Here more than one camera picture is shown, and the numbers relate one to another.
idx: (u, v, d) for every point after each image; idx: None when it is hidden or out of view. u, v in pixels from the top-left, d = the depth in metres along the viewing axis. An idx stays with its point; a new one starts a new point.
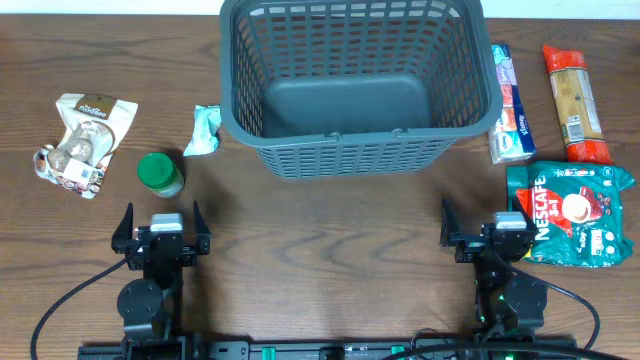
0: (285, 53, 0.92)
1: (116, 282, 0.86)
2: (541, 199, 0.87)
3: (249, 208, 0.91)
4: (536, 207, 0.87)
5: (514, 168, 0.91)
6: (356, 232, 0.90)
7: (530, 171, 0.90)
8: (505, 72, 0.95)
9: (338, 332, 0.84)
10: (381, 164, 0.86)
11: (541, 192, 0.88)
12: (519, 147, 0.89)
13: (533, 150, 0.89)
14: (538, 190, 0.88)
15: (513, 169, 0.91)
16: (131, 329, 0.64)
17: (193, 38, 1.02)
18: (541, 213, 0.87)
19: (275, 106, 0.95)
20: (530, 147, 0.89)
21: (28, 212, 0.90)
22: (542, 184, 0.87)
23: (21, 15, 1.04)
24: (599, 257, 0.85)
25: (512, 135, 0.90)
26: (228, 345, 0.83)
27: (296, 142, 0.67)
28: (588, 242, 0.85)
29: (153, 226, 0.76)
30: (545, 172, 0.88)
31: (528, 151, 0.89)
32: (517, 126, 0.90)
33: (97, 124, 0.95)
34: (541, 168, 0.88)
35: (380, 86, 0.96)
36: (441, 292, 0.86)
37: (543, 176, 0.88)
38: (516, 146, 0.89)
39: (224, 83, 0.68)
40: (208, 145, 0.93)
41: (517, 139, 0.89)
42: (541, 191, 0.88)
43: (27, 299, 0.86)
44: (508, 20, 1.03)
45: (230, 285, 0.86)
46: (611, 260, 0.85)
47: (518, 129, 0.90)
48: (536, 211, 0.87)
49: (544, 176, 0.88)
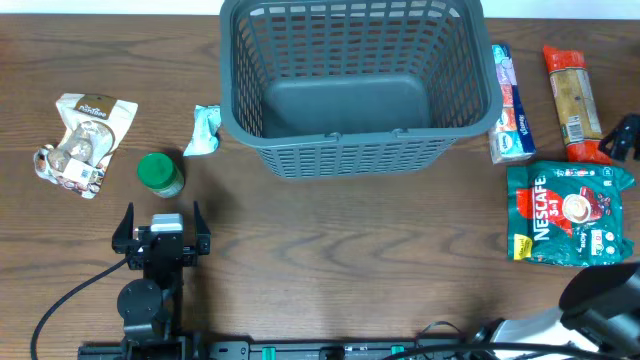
0: (285, 53, 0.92)
1: (116, 282, 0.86)
2: (541, 199, 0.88)
3: (249, 208, 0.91)
4: (536, 207, 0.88)
5: (514, 169, 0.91)
6: (356, 231, 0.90)
7: (530, 171, 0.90)
8: (505, 72, 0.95)
9: (338, 332, 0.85)
10: (381, 163, 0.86)
11: (541, 192, 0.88)
12: (519, 147, 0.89)
13: (533, 150, 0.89)
14: (538, 190, 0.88)
15: (513, 169, 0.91)
16: (131, 329, 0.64)
17: (193, 39, 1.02)
18: (542, 212, 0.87)
19: (275, 106, 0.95)
20: (529, 147, 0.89)
21: (27, 212, 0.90)
22: (542, 184, 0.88)
23: (21, 15, 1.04)
24: (599, 257, 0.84)
25: (512, 135, 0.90)
26: (227, 345, 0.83)
27: (296, 142, 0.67)
28: (589, 242, 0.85)
29: (153, 226, 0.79)
30: (545, 172, 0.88)
31: (528, 151, 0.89)
32: (517, 126, 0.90)
33: (97, 124, 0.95)
34: (542, 168, 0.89)
35: (380, 87, 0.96)
36: (442, 292, 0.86)
37: (543, 177, 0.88)
38: (516, 146, 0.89)
39: (224, 83, 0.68)
40: (208, 145, 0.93)
41: (517, 139, 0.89)
42: (541, 191, 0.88)
43: (28, 299, 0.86)
44: (508, 20, 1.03)
45: (231, 285, 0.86)
46: (612, 260, 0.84)
47: (518, 129, 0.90)
48: (536, 211, 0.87)
49: (544, 177, 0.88)
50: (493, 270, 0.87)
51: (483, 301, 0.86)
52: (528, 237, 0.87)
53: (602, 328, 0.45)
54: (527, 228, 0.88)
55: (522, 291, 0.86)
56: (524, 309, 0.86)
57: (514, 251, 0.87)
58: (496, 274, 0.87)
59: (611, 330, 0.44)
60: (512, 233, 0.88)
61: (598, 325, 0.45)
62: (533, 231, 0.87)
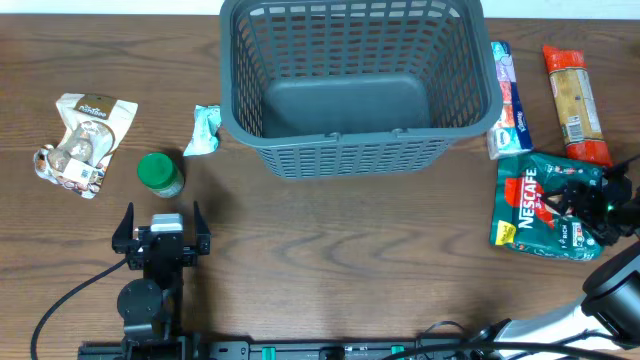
0: (285, 53, 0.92)
1: (117, 282, 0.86)
2: (530, 189, 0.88)
3: (249, 207, 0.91)
4: (525, 197, 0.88)
5: (505, 159, 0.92)
6: (356, 232, 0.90)
7: (522, 161, 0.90)
8: (505, 68, 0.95)
9: (338, 333, 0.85)
10: (381, 163, 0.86)
11: (531, 183, 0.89)
12: (517, 143, 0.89)
13: (530, 146, 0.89)
14: (528, 181, 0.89)
15: (506, 160, 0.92)
16: (131, 329, 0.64)
17: (193, 39, 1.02)
18: (529, 202, 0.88)
19: (275, 106, 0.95)
20: (526, 144, 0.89)
21: (28, 212, 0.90)
22: (533, 176, 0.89)
23: (21, 15, 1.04)
24: (579, 249, 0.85)
25: (509, 131, 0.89)
26: (228, 345, 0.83)
27: (296, 142, 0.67)
28: (570, 233, 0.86)
29: (153, 225, 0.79)
30: (536, 165, 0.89)
31: (525, 148, 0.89)
32: (515, 123, 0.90)
33: (97, 124, 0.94)
34: (533, 160, 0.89)
35: (381, 87, 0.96)
36: (442, 292, 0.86)
37: (534, 169, 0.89)
38: (513, 142, 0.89)
39: (224, 83, 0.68)
40: (208, 145, 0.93)
41: (515, 135, 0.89)
42: (531, 182, 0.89)
43: (28, 299, 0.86)
44: (508, 20, 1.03)
45: (230, 285, 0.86)
46: (591, 252, 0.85)
47: (516, 126, 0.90)
48: (524, 200, 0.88)
49: (535, 169, 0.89)
50: (493, 270, 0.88)
51: (483, 301, 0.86)
52: (512, 224, 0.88)
53: (623, 313, 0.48)
54: (511, 216, 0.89)
55: (523, 291, 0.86)
56: (524, 309, 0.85)
57: (497, 236, 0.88)
58: (496, 274, 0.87)
59: (633, 317, 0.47)
60: (497, 219, 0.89)
61: (623, 310, 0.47)
62: (518, 219, 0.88)
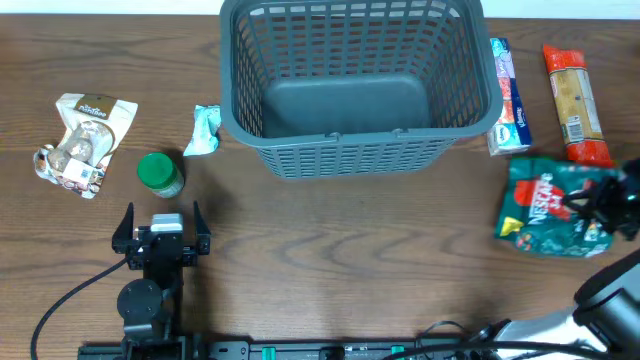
0: (285, 53, 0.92)
1: (117, 282, 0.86)
2: (544, 191, 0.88)
3: (249, 208, 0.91)
4: (538, 198, 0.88)
5: (517, 159, 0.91)
6: (356, 232, 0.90)
7: (534, 163, 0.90)
8: (504, 65, 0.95)
9: (338, 332, 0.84)
10: (381, 163, 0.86)
11: (546, 186, 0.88)
12: (516, 139, 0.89)
13: (530, 142, 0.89)
14: (544, 183, 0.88)
15: (517, 161, 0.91)
16: (131, 328, 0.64)
17: (194, 39, 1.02)
18: (542, 202, 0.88)
19: (275, 106, 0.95)
20: (526, 139, 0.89)
21: (27, 212, 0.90)
22: (549, 179, 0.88)
23: (21, 15, 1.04)
24: (591, 242, 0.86)
25: (509, 127, 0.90)
26: (228, 345, 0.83)
27: (296, 142, 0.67)
28: (584, 227, 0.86)
29: (153, 226, 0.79)
30: (550, 168, 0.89)
31: (525, 143, 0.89)
32: (514, 118, 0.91)
33: (97, 124, 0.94)
34: (547, 164, 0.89)
35: (381, 87, 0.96)
36: (441, 292, 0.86)
37: (549, 171, 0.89)
38: (513, 138, 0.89)
39: (224, 83, 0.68)
40: (208, 145, 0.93)
41: (515, 131, 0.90)
42: (545, 185, 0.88)
43: (27, 299, 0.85)
44: (509, 19, 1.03)
45: (231, 285, 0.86)
46: (601, 242, 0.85)
47: (515, 122, 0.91)
48: (537, 200, 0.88)
49: (550, 172, 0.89)
50: (493, 270, 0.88)
51: (482, 301, 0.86)
52: (519, 221, 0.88)
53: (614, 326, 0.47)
54: (520, 213, 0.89)
55: (523, 291, 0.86)
56: (524, 309, 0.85)
57: (502, 228, 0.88)
58: (495, 274, 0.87)
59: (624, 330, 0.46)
60: (504, 215, 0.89)
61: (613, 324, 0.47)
62: (528, 217, 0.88)
